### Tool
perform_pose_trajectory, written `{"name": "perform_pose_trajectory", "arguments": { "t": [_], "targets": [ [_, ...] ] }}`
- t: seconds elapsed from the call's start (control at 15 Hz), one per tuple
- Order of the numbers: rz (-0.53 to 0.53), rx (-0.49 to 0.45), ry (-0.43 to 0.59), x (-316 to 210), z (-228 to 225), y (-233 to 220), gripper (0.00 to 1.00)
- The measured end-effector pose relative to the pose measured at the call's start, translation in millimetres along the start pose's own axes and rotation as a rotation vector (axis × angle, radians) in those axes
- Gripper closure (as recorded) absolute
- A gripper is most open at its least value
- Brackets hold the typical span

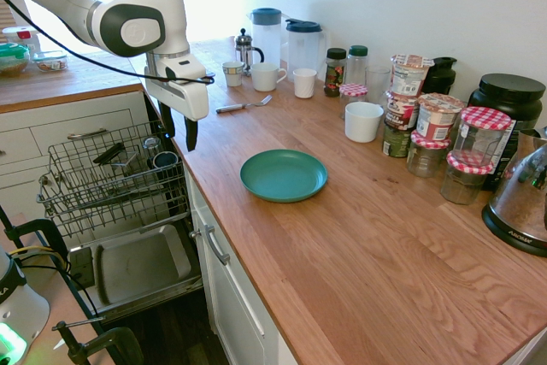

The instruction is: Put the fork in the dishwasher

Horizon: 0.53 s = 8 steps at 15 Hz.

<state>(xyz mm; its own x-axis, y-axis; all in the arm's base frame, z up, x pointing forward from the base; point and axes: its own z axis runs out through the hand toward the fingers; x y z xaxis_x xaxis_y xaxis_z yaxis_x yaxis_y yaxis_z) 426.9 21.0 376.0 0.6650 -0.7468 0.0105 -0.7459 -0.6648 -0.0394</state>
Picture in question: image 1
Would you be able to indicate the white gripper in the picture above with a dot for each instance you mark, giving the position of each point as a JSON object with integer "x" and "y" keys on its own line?
{"x": 188, "y": 95}

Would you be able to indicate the open grey dishwasher door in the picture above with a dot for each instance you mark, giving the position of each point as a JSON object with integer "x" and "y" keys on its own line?
{"x": 141, "y": 262}

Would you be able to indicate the dark blue cup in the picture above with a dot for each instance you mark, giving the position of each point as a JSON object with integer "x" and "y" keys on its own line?
{"x": 164, "y": 160}

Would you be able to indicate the patterned paper cup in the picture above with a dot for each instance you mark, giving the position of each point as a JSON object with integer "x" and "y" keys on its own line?
{"x": 233, "y": 74}

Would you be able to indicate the black kitchen utensil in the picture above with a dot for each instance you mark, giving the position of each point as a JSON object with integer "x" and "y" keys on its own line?
{"x": 109, "y": 154}

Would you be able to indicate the glass french press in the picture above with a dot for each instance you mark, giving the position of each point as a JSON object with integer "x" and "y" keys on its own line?
{"x": 244, "y": 51}

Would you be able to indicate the teal plastic plate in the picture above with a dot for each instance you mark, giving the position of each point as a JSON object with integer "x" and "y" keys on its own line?
{"x": 282, "y": 174}

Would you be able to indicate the tall pitcher blue lid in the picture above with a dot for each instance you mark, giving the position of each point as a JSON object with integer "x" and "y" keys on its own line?
{"x": 266, "y": 40}

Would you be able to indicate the white drawer front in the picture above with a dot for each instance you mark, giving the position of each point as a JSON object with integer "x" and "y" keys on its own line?
{"x": 51, "y": 125}

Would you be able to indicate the white ribbed cup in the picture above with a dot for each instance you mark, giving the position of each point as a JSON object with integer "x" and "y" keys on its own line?
{"x": 304, "y": 85}

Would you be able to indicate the clear food container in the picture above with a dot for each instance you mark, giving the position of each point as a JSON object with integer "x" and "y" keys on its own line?
{"x": 51, "y": 61}

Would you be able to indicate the short pitcher blue lid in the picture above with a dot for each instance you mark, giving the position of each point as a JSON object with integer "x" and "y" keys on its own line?
{"x": 304, "y": 48}

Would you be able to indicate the spice jar black lid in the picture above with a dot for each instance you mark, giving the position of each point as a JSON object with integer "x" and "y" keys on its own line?
{"x": 335, "y": 74}

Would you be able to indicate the black C clamp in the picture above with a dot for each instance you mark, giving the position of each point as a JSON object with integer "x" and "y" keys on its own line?
{"x": 40, "y": 225}

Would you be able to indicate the white cabinet door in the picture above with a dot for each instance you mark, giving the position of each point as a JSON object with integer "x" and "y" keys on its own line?
{"x": 231, "y": 296}

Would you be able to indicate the small jar checkered lid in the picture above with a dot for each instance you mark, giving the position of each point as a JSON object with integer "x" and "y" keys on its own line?
{"x": 353, "y": 91}

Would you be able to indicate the food container green lid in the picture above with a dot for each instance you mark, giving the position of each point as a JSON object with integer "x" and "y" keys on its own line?
{"x": 13, "y": 59}

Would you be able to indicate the wide white mug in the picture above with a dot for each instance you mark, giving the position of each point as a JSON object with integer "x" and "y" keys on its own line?
{"x": 363, "y": 125}

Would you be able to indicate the food container red clips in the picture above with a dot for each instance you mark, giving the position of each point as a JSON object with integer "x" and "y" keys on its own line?
{"x": 19, "y": 36}

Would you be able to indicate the spice jar green lid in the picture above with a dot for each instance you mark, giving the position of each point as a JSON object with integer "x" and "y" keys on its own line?
{"x": 357, "y": 66}

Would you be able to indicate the clear drinking glass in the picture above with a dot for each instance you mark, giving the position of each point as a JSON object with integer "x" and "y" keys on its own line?
{"x": 378, "y": 83}

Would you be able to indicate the green ice cream tub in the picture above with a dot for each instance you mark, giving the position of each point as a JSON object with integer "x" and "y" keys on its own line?
{"x": 395, "y": 143}

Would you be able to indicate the red brown ice cream tub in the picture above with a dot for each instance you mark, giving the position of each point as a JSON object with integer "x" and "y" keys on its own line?
{"x": 401, "y": 113}

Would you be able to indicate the black screw clamp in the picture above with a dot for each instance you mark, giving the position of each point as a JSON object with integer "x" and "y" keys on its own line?
{"x": 107, "y": 341}

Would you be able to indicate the white ice cream tub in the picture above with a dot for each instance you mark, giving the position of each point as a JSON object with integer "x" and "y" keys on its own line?
{"x": 409, "y": 78}

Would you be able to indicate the glass jar checkered lid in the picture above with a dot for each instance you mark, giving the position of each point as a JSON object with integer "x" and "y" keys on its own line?
{"x": 463, "y": 185}
{"x": 426, "y": 157}

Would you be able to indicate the black shaker bottle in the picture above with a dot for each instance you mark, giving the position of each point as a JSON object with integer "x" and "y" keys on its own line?
{"x": 441, "y": 76}

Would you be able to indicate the large jar checkered lid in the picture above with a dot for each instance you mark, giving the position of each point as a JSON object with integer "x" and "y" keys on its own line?
{"x": 483, "y": 125}

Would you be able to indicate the black protein powder tub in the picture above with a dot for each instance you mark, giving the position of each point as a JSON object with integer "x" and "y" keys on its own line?
{"x": 510, "y": 98}

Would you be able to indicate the stainless steel electric kettle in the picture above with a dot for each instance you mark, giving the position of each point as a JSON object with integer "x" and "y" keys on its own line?
{"x": 517, "y": 202}

